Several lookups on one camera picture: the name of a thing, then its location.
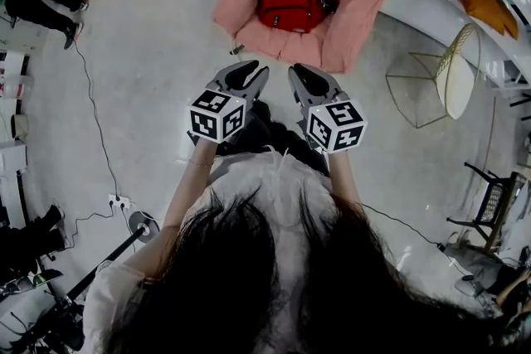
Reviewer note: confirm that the person's black trousers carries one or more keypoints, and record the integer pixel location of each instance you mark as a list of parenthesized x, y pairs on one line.
[(265, 132)]

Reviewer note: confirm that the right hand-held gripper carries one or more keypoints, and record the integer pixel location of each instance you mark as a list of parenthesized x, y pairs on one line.
[(336, 124)]

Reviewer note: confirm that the person's left forearm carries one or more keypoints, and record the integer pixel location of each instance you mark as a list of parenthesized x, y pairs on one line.
[(186, 186)]

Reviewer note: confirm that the white curved bench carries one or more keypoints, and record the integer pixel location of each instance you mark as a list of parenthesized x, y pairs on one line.
[(419, 0)]

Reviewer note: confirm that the black light stand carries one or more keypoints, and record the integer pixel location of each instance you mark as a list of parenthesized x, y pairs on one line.
[(120, 246)]

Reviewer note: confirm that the person's right forearm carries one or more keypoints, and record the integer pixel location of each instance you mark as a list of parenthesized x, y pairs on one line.
[(344, 178)]

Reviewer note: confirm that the person's white shirt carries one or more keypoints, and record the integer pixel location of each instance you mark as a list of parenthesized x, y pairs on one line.
[(269, 178)]

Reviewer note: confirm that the white floor power strip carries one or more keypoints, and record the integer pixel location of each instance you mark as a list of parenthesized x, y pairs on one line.
[(121, 202)]

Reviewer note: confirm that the black frame chair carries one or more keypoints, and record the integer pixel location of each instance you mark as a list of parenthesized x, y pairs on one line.
[(493, 203)]

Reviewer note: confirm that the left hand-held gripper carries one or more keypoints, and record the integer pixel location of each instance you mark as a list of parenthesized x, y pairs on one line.
[(215, 116)]

